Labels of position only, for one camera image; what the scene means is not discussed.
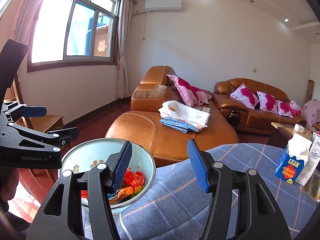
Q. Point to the beige curtain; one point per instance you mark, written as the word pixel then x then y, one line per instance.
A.
pixel 125 42
pixel 27 17

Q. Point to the orange blue snack wrapper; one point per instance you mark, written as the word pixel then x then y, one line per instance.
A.
pixel 127 192

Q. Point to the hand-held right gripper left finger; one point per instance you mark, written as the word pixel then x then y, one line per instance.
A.
pixel 122 165

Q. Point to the white air conditioner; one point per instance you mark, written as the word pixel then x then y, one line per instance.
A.
pixel 163 5

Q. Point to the dark wooden coffee table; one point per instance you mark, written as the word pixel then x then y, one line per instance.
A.
pixel 280 135

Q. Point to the crumpled pink cloth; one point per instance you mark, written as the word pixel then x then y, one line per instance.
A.
pixel 295 107

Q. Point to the rolled patterned mat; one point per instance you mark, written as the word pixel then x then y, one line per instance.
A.
pixel 310 91

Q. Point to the wooden chair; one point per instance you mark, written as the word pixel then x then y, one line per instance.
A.
pixel 47 122

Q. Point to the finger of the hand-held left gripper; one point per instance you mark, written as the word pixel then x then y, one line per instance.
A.
pixel 37 136
pixel 33 111

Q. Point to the small white box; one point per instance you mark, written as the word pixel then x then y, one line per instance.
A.
pixel 298 128

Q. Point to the red plastic bag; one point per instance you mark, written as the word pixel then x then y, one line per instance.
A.
pixel 133 178

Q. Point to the brown leather three-seat sofa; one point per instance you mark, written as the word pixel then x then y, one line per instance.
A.
pixel 250 115

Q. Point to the dark green sachet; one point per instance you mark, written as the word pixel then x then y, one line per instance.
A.
pixel 308 186
pixel 315 196

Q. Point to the light blue cartoon-print bin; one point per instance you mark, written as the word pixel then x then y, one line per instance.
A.
pixel 85 152

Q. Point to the blue milk carton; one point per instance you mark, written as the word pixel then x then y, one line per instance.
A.
pixel 290 165

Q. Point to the blue plaid tablecloth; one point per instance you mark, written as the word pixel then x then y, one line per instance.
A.
pixel 237 160

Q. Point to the brown leather chaise sofa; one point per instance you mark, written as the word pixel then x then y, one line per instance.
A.
pixel 150 130

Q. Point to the white milk carton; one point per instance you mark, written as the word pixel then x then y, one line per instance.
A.
pixel 312 160

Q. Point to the folded white cloth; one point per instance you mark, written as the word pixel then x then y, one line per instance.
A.
pixel 185 112

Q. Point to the folded blue cloth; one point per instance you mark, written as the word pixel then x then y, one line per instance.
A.
pixel 175 124

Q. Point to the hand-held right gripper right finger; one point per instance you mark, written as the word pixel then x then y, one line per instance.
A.
pixel 197 165

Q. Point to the sliding window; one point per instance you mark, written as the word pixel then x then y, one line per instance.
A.
pixel 62 30

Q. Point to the red paper window decal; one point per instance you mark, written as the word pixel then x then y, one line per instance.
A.
pixel 101 45

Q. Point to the pink floral furniture cover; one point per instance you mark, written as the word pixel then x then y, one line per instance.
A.
pixel 311 112

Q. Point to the pink floral pillow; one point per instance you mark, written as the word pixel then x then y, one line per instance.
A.
pixel 268 103
pixel 283 108
pixel 245 96
pixel 187 90

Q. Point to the checked cloth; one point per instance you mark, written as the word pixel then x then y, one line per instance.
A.
pixel 203 109

